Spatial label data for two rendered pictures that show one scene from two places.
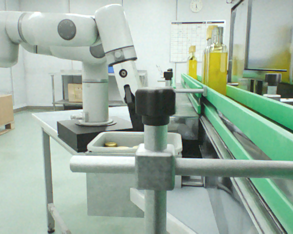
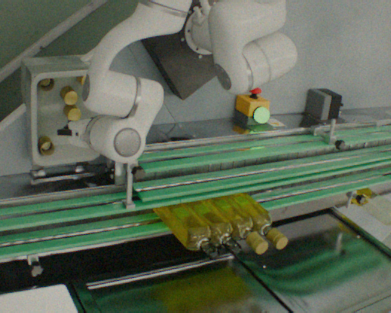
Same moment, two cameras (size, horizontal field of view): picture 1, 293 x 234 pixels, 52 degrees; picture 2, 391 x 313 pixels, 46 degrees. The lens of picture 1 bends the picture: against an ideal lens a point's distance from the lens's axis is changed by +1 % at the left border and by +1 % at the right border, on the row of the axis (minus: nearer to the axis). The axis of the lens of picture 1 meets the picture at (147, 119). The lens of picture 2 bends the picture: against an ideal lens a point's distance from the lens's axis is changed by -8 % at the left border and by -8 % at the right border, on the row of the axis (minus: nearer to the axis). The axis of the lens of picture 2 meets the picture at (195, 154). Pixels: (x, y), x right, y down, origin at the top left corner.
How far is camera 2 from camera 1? 1.08 m
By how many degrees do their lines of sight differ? 55
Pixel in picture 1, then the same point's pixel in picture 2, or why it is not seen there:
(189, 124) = (111, 171)
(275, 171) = not seen: outside the picture
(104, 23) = (100, 134)
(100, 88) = not seen: hidden behind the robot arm
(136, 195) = (15, 114)
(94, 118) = (194, 33)
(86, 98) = not seen: hidden behind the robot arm
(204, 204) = not seen: outside the picture
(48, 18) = (97, 64)
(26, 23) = (139, 12)
